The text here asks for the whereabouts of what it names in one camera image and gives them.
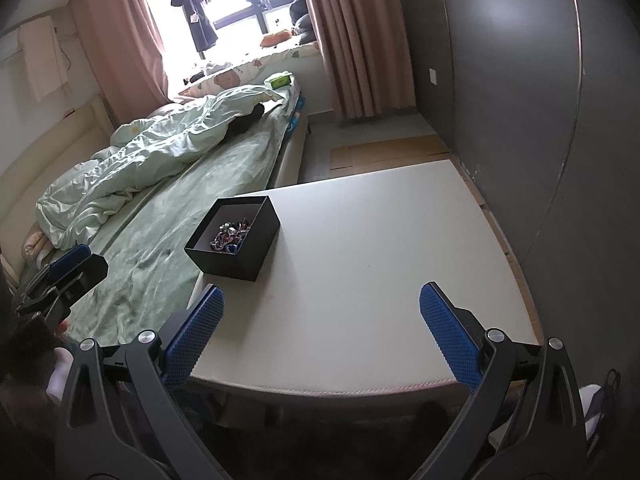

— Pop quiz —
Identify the black cloth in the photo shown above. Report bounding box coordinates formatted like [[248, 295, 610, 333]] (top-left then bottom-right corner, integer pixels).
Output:
[[227, 102, 266, 138]]

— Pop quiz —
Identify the flat cardboard sheet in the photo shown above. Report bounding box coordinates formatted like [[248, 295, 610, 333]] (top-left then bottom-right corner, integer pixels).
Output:
[[327, 135, 452, 172]]

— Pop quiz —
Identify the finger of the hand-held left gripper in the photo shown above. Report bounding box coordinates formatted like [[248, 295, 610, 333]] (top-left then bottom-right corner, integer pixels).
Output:
[[49, 244, 92, 272]]

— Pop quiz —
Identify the dark blue cushion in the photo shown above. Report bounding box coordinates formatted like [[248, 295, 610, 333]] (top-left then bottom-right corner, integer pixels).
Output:
[[289, 0, 317, 43]]

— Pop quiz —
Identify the black and white bag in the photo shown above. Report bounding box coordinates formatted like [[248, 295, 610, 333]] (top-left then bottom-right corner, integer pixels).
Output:
[[579, 367, 624, 439]]

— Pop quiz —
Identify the bear print pillow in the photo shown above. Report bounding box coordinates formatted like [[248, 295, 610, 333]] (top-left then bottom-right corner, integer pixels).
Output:
[[177, 62, 262, 99]]

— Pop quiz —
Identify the white cloth item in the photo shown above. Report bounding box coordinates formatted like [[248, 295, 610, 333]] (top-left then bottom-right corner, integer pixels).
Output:
[[46, 347, 77, 404]]

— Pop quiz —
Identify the black jewelry box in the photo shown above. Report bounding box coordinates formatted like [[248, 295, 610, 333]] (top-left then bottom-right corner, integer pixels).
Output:
[[184, 196, 281, 282]]

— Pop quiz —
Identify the printed sill cushion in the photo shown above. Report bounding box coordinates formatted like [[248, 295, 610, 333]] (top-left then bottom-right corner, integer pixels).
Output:
[[235, 42, 322, 80]]

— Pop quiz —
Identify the dark grey wardrobe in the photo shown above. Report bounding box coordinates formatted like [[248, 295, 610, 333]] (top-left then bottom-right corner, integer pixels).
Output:
[[390, 0, 640, 361]]

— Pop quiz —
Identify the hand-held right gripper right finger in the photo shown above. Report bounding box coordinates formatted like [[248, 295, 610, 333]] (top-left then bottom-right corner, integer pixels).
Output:
[[405, 281, 588, 480]]

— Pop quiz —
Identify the pink pillow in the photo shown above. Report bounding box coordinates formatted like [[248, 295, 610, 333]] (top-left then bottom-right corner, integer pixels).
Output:
[[22, 225, 52, 267]]

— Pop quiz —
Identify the pink curtain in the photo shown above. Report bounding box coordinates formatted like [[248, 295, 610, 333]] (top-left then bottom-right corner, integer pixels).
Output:
[[300, 0, 420, 121], [67, 0, 172, 127]]

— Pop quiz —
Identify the window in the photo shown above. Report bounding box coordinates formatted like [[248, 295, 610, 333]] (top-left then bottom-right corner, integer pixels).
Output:
[[135, 0, 312, 97]]

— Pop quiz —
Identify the orange plush toy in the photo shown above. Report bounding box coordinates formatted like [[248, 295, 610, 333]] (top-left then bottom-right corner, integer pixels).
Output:
[[261, 27, 292, 49]]

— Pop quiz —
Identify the bed with green sheet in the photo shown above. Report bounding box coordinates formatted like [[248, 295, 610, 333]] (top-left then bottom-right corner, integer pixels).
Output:
[[0, 72, 315, 361]]

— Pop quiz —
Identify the light green quilt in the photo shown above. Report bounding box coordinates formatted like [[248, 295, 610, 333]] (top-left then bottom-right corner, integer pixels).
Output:
[[35, 71, 294, 251]]

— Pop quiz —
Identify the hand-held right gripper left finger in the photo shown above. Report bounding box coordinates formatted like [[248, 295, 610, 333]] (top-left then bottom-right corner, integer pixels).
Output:
[[55, 285, 236, 480]]

